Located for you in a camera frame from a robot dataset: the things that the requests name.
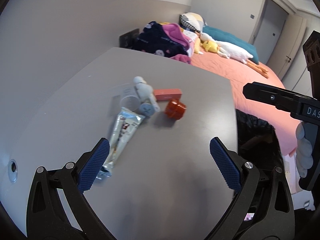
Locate silver snack wrapper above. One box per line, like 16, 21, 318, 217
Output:
96, 107, 145, 180

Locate orange round plastic lid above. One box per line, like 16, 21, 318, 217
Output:
164, 99, 187, 120

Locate clear plastic cup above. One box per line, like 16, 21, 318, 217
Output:
110, 83, 141, 112

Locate white tissue figure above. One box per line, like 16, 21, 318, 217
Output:
133, 76, 161, 117

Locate pink rectangular box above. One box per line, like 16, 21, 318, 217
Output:
153, 88, 182, 101

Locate black lined trash bin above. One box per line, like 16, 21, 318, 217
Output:
235, 108, 288, 205

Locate gloved right hand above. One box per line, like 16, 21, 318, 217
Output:
296, 122, 313, 178

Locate beige door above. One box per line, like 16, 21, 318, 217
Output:
267, 14, 308, 80

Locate bed with pink sheet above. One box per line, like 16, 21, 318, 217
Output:
191, 52, 299, 156

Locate white goose plush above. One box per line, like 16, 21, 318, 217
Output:
198, 33, 269, 79

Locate yellow duck plush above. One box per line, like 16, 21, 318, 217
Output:
194, 38, 219, 54

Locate teal long cushion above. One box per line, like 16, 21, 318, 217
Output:
202, 25, 259, 64

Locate patchwork pillow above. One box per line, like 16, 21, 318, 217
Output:
179, 12, 206, 32

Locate pink fleece blanket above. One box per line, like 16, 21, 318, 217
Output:
160, 22, 194, 64

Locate black bedside panel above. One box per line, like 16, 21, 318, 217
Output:
119, 28, 139, 49

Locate navy patterned blanket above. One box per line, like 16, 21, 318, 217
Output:
132, 21, 188, 58

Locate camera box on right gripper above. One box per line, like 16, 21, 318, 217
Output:
303, 30, 320, 100

